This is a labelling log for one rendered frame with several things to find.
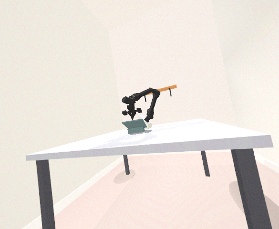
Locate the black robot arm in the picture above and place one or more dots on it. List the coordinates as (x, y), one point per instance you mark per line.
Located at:
(131, 100)

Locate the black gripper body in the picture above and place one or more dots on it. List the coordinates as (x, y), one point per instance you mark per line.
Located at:
(131, 110)

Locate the pale teal switch panel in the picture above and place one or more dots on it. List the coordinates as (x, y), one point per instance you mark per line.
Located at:
(135, 126)

